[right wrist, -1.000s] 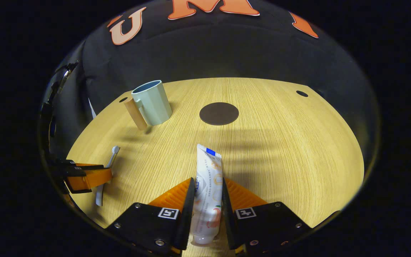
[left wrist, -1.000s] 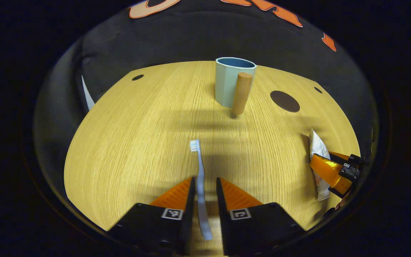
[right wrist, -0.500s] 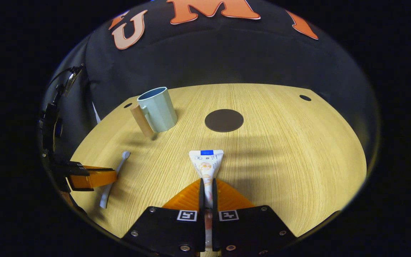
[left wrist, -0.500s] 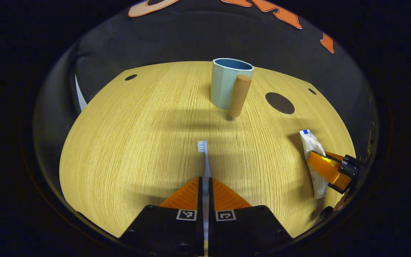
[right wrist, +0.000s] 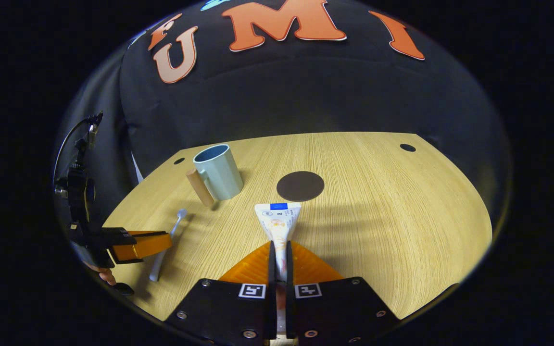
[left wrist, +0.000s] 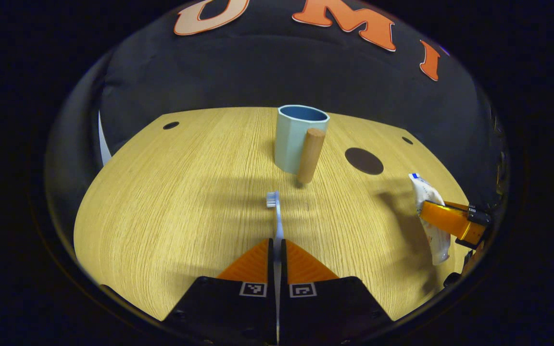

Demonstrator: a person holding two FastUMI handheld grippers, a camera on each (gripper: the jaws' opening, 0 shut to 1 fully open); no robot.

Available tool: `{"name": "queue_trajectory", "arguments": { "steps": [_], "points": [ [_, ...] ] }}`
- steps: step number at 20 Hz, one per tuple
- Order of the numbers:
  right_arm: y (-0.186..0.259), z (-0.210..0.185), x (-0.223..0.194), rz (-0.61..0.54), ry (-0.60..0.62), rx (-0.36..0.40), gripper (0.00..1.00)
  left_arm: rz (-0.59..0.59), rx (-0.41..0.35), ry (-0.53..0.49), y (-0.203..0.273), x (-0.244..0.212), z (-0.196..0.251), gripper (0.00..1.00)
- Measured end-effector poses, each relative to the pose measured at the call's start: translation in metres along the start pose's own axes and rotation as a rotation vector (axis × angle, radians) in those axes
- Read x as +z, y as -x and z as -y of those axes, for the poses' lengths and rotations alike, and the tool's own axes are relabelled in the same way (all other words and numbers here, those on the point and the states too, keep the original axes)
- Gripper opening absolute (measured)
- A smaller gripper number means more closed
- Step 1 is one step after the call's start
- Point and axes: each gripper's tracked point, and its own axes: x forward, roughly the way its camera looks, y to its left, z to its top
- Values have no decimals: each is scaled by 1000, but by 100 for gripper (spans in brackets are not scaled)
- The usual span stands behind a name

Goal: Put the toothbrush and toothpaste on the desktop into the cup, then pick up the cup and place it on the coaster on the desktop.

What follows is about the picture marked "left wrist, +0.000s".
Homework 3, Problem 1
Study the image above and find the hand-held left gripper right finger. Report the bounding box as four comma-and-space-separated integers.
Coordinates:
279, 239, 393, 346

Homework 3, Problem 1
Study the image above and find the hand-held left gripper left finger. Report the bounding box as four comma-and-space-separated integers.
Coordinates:
164, 238, 277, 346

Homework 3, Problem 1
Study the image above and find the white toothpaste tube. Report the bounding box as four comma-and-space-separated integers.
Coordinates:
408, 173, 451, 266

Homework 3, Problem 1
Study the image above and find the light blue toothbrush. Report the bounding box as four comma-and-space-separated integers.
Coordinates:
266, 191, 285, 344

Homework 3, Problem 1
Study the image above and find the dark brown round coaster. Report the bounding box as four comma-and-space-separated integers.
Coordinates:
344, 148, 384, 175

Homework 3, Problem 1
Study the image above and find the blue cup with wooden handle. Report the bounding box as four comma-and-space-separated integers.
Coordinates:
274, 105, 330, 185

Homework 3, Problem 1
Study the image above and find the black backdrop cloth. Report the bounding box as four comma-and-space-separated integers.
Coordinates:
46, 0, 508, 214

